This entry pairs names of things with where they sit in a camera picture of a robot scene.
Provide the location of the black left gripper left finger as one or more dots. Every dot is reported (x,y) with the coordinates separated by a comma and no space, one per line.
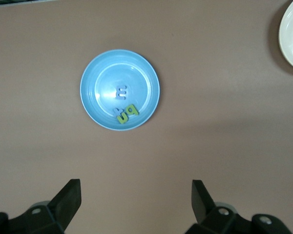
(68,200)

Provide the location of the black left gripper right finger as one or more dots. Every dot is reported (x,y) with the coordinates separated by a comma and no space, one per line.
(202,202)

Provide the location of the green letter u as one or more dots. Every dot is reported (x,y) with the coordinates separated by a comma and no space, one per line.
(119,119)

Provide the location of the blue letter x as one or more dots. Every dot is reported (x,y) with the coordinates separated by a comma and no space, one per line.
(116,112)

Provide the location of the green letter p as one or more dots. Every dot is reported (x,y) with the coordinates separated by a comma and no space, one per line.
(134,113)

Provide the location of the blue letter m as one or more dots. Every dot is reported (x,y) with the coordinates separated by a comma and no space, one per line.
(122,92)

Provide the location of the brown table cover sheet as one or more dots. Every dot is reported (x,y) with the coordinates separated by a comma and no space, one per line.
(210,122)

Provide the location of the blue plate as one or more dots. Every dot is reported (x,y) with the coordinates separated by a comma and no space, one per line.
(107,73)

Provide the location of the black table edge strip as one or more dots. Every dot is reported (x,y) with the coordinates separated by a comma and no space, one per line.
(14,2)

